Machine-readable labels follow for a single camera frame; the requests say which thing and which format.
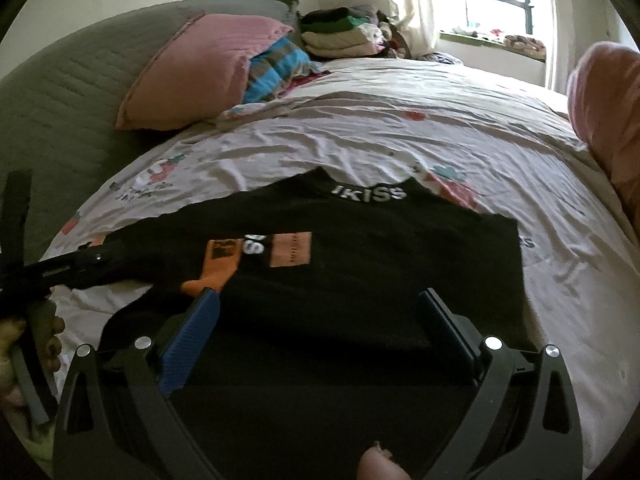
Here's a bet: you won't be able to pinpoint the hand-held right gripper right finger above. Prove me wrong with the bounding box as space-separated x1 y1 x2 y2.
417 287 586 480

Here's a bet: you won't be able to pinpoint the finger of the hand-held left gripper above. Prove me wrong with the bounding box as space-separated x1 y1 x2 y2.
0 170 34 267
20 239 129 292

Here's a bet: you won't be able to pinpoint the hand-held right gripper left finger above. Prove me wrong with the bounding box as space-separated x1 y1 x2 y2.
52 290 223 480

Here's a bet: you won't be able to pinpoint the black printed t-shirt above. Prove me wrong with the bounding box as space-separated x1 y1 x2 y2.
70 167 532 480

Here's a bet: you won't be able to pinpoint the clothes on windowsill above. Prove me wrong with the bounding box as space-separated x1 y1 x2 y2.
450 24 549 60

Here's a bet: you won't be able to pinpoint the pile of folded clothes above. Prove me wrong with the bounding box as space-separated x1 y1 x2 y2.
299 5 397 59

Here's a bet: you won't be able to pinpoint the person's left hand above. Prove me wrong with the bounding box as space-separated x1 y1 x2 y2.
0 305 67 411

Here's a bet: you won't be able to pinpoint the person's right hand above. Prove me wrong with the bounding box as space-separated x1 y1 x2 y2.
357 442 414 480

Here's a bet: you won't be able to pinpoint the green cloth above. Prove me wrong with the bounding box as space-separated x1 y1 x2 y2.
19 417 57 463

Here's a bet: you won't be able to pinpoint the grey quilted headboard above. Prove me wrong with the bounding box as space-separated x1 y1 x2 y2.
0 0 302 263

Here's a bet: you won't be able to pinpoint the pink pillow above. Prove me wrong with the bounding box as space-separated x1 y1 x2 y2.
115 12 297 132

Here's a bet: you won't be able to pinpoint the white printed bed sheet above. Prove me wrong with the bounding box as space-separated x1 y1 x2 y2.
40 54 640 463

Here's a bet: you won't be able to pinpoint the blue striped blanket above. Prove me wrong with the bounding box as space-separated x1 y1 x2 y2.
244 36 325 105

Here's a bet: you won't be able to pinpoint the white curtain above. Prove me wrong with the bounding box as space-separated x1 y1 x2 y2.
359 0 442 57

